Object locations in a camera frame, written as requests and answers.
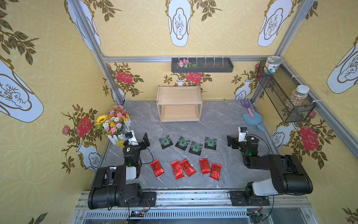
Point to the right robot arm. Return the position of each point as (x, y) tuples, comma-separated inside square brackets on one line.
[(287, 175)]

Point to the wooden two-tier shelf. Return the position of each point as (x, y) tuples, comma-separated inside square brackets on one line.
[(179, 103)]

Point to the pink flowers in tray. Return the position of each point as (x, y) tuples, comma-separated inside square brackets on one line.
[(185, 63)]

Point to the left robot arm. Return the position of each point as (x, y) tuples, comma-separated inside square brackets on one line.
[(109, 188)]

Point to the black wire wall basket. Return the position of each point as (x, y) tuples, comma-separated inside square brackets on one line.
[(278, 88)]

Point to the green tea bag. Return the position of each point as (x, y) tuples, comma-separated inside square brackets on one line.
[(195, 148), (210, 143), (165, 141), (182, 143)]

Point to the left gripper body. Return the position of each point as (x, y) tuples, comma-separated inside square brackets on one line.
[(141, 143)]

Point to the flower bouquet in white planter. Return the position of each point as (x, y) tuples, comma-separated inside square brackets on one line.
[(115, 124)]

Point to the grey wall tray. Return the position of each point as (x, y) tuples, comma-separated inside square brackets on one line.
[(205, 65)]

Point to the red tea bag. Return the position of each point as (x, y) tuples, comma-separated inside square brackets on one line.
[(177, 170), (157, 168), (187, 167), (216, 171), (204, 165)]

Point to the patterned lidded jar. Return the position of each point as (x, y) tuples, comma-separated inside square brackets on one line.
[(272, 64)]

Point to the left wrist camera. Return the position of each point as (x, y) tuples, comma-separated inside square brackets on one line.
[(130, 139)]

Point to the glass jar of sprinkles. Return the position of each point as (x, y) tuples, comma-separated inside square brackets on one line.
[(297, 96)]

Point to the small connector right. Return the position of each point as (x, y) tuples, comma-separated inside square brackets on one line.
[(255, 218)]

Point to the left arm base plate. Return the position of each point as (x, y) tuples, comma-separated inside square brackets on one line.
[(148, 198)]

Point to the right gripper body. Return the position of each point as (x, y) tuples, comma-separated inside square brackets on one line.
[(234, 141)]

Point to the small circuit board left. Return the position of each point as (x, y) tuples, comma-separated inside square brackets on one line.
[(137, 214)]

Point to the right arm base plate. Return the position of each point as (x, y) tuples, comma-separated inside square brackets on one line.
[(240, 198)]

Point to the purple pink toy rake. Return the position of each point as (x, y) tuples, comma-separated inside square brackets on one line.
[(247, 104)]

